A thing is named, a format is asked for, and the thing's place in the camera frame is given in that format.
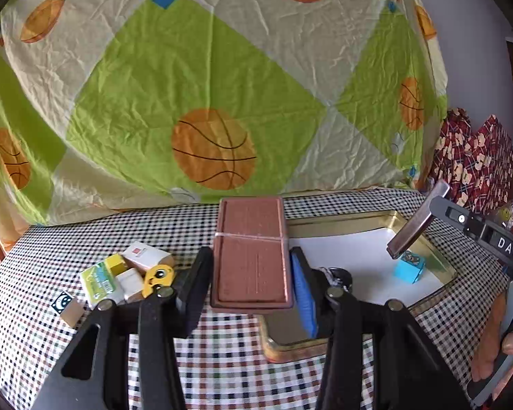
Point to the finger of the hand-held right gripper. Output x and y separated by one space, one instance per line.
483 232

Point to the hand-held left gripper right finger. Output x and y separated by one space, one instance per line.
301 290

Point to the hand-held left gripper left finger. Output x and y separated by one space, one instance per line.
199 282

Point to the yellow toy car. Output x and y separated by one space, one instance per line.
158 279

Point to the brown rectangular box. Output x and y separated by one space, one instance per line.
250 264

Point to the gold metal tray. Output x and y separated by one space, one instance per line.
436 260

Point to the green and white packet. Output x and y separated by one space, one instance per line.
100 286

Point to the person's right hand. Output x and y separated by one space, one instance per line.
489 341

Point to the yellow smiley toy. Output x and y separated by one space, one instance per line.
506 214

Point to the black round object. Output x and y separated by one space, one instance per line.
340 277

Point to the white box with red label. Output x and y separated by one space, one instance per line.
147 256

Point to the white cube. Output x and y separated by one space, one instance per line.
132 285

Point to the white paper tray liner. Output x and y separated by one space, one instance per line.
359 243

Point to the red printed cloth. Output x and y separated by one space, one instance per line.
470 158

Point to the blue cartoon cube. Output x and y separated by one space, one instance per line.
410 268

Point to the yellow-green small box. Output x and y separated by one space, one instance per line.
117 264

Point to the checkered tablecloth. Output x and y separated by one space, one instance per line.
222 371

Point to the wooden cube with panda sticker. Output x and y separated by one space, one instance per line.
68 311

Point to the basketball print bedsheet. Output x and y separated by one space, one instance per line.
196 94

